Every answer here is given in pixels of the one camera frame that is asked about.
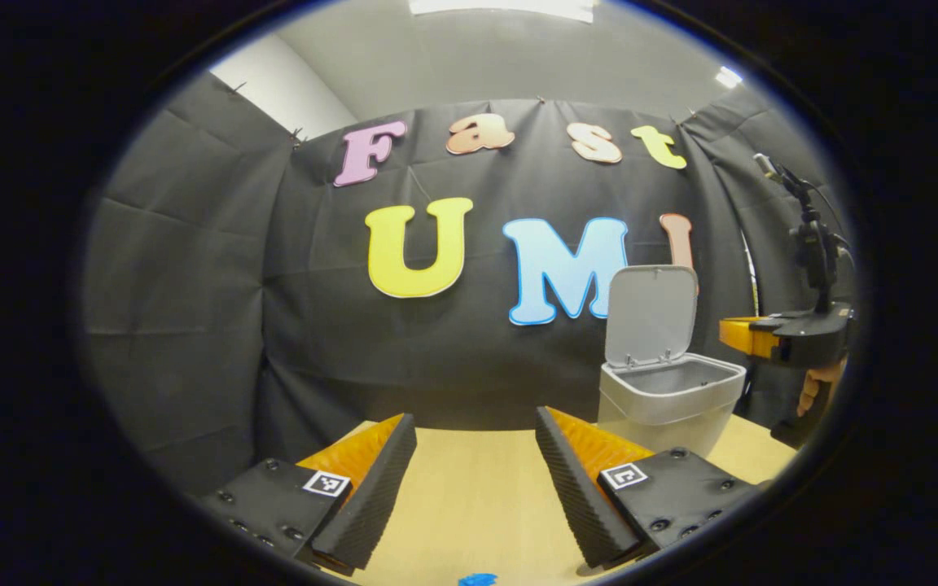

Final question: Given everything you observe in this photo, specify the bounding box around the black backdrop cloth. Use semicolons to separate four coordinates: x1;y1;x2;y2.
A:
82;72;857;497

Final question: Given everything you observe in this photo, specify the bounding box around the large ceiling light panel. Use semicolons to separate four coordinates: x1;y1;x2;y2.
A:
408;0;598;24

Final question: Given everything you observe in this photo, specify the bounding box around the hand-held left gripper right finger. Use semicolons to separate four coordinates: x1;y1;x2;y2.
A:
536;405;763;571

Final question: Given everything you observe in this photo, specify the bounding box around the grey desktop garbage bin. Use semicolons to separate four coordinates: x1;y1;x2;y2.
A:
597;265;748;458

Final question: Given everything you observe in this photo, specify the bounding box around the wooden desktop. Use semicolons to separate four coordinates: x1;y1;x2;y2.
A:
306;415;800;586

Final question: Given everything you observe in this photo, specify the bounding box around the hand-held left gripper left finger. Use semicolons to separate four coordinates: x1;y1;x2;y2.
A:
196;413;419;572

